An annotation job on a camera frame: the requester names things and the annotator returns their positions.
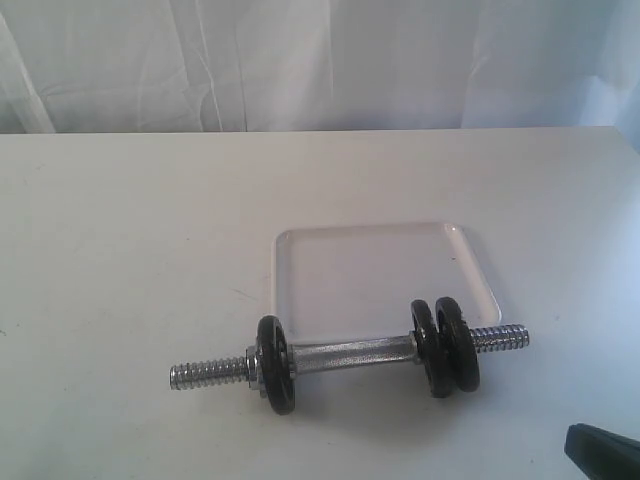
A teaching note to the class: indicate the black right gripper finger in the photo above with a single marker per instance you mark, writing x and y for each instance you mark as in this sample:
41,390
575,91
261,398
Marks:
601,454

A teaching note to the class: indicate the white plastic tray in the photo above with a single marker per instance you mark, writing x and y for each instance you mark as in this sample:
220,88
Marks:
357,282

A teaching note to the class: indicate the chrome threaded dumbbell bar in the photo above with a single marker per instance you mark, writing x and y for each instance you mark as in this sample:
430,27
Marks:
315,358

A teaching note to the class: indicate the black weight plate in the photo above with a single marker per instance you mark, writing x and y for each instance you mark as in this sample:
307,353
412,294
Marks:
272,353
428,347
458,344

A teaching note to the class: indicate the white backdrop curtain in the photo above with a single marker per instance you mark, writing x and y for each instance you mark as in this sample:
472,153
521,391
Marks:
171,66

